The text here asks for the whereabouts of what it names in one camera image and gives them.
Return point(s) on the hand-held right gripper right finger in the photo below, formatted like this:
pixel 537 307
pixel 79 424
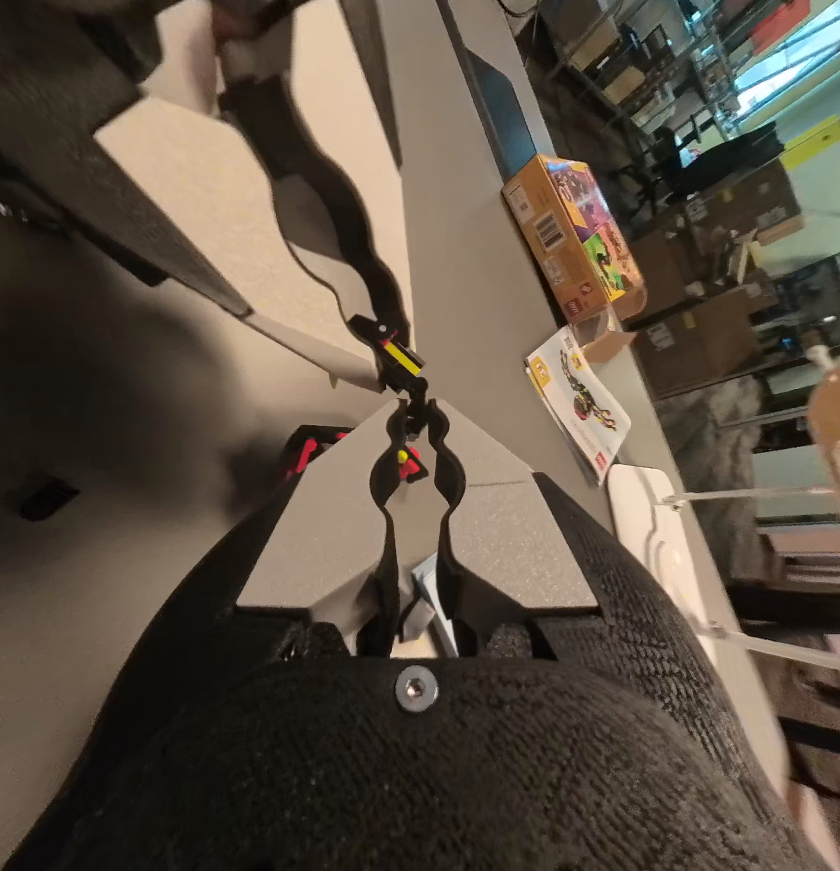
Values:
pixel 522 544

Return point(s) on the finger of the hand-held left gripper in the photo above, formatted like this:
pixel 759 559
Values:
pixel 209 204
pixel 324 102

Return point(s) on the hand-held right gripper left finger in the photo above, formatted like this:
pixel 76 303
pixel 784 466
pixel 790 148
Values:
pixel 311 544

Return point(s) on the red yellow black brick assembly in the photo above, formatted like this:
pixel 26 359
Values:
pixel 307 452

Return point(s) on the small black yellow brick assembly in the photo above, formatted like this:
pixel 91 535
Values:
pixel 399 354

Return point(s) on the orange toy set cardboard box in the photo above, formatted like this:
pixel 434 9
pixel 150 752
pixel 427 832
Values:
pixel 569 231

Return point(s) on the open instruction booklet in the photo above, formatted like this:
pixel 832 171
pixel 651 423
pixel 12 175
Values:
pixel 430 578

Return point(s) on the wooden board stand white base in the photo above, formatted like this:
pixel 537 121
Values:
pixel 644 517

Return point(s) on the closed instruction booklet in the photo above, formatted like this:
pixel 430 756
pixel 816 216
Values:
pixel 583 408

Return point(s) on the metal storage shelving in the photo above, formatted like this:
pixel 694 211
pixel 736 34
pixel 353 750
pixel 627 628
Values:
pixel 617 61

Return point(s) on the black office chair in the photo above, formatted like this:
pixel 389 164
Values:
pixel 726 163

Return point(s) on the shelving with red crates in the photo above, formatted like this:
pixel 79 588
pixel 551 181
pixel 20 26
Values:
pixel 780 24

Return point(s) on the yellow sign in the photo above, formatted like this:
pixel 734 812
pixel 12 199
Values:
pixel 814 143

